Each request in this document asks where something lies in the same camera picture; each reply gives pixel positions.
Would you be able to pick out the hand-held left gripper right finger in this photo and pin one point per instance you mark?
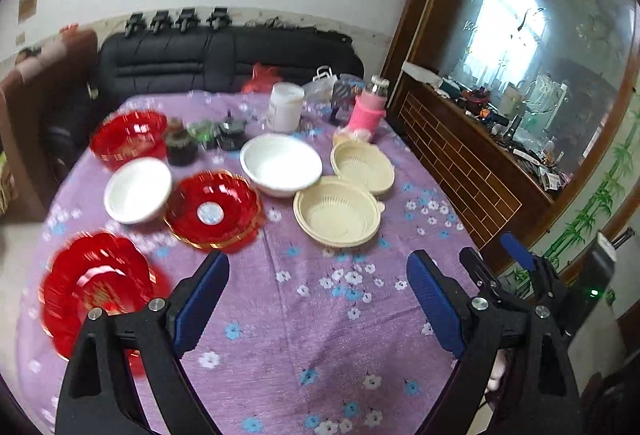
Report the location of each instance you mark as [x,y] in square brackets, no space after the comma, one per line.
[435,310]

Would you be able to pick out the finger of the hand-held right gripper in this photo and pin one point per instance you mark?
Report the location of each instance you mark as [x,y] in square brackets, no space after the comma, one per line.
[480,270]
[517,251]

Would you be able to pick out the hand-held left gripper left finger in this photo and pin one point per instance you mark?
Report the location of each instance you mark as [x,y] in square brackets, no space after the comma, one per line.
[200,310]

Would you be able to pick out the small white bowl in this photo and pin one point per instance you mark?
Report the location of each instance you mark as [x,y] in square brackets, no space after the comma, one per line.
[137,192]

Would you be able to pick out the large beige plastic bowl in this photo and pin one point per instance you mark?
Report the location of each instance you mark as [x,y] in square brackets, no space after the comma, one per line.
[337,215]

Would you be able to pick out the small beige plastic bowl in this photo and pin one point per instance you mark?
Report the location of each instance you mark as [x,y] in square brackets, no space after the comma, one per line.
[362,165]

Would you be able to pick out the large white bowl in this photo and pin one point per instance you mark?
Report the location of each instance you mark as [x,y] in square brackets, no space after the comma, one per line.
[280,162]

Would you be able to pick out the purple floral tablecloth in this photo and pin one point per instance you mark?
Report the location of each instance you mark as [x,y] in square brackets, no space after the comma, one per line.
[300,315]

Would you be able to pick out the wooden framed cabinet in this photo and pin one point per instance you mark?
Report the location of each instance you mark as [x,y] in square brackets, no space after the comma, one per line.
[450,155]

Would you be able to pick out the dark motor with gear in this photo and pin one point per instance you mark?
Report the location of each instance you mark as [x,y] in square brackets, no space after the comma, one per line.
[180,147]

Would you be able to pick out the black cylindrical motor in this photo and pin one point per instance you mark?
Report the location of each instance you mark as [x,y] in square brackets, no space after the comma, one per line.
[232,135]

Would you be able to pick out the small beige toy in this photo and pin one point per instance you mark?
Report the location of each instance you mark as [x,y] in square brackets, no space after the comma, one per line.
[350,135]

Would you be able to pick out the red deep plastic bowl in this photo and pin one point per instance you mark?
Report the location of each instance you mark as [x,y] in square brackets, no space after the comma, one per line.
[127,135]

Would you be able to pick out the pink sleeved bottle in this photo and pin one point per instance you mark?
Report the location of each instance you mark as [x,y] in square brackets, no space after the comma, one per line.
[370,110]

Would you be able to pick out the white plastic jar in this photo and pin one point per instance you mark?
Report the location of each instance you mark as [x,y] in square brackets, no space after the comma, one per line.
[285,110]

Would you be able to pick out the purple striped figurine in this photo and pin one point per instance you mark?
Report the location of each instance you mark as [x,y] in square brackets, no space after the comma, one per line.
[342,95]

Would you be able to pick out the large etched mirror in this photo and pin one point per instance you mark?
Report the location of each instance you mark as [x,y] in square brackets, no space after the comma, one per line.
[550,15]

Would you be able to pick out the red plastic bag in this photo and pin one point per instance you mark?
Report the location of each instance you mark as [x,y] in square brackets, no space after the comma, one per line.
[262,77]

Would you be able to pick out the white plastic bag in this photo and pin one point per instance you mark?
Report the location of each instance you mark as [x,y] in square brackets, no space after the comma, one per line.
[322,85]

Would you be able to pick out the white charger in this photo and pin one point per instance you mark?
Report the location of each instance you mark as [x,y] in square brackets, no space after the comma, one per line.
[92,90]

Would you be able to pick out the black leather sofa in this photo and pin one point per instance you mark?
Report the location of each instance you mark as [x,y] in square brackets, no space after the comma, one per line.
[175,60]

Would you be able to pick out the brown fabric sofa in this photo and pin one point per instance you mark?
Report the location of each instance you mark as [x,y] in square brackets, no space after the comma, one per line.
[30,115]

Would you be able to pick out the black device on sofa back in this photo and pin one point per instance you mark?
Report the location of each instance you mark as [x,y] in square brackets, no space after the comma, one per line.
[161,21]
[187,19]
[219,17]
[134,24]

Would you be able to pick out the green bamboo wall sticker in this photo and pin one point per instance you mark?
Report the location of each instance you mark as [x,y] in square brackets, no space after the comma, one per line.
[595,210]

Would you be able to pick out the wall socket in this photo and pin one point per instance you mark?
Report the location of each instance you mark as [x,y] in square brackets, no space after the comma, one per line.
[19,38]

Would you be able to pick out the small wall plaque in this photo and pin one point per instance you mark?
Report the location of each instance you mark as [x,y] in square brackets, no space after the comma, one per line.
[28,2]

